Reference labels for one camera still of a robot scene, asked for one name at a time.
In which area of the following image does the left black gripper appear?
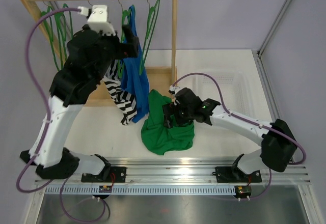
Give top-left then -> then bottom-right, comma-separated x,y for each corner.
91,24 -> 138,81

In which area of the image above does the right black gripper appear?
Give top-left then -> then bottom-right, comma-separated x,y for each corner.
163,101 -> 194,128

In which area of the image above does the green tank top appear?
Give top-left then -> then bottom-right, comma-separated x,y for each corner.
141,89 -> 195,156

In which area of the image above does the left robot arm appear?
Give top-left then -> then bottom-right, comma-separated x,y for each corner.
20,24 -> 139,182

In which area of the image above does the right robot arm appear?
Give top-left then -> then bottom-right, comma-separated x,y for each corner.
162,88 -> 297,181

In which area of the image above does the blue tank top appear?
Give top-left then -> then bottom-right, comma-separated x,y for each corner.
119,5 -> 150,123

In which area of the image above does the black white striped tank top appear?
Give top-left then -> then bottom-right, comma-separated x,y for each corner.
102,61 -> 137,125

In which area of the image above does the wooden clothes rack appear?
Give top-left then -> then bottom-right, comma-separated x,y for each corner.
20,0 -> 178,96

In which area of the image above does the white plastic basket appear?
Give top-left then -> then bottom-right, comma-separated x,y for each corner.
192,69 -> 255,117

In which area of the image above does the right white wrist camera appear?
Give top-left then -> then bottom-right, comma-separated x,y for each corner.
169,85 -> 182,96

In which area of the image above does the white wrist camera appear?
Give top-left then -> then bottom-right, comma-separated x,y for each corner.
169,85 -> 182,96
77,5 -> 117,36

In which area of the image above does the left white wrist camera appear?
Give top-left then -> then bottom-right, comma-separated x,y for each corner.
77,5 -> 117,36

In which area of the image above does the aluminium mounting rail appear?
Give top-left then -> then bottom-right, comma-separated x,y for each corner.
34,157 -> 311,185

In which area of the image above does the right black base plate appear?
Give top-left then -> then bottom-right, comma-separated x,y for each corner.
212,166 -> 262,183

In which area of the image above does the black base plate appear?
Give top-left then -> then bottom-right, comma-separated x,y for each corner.
81,166 -> 127,183
212,166 -> 262,183

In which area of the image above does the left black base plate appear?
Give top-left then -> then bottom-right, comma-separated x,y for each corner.
81,166 -> 127,183

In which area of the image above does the white slotted cable duct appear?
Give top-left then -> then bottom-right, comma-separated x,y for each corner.
45,184 -> 235,195

